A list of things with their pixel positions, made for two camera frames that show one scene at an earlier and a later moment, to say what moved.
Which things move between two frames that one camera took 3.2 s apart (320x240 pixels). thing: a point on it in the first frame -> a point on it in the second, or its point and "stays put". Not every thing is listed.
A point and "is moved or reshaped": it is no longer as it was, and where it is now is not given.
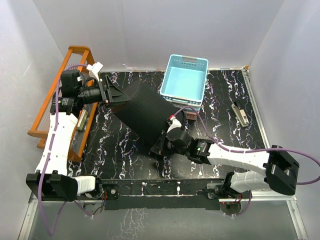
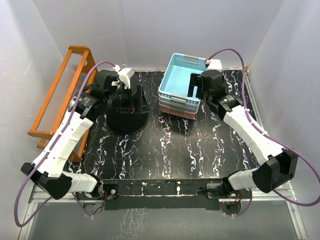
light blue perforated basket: x=184 y=79 stays put
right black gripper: x=158 y=147 -> x=196 y=81
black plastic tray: x=158 y=193 stays put
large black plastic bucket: x=147 y=111 is moved or reshaped
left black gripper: x=115 y=95 -> x=126 y=109
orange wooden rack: x=78 y=57 stays put
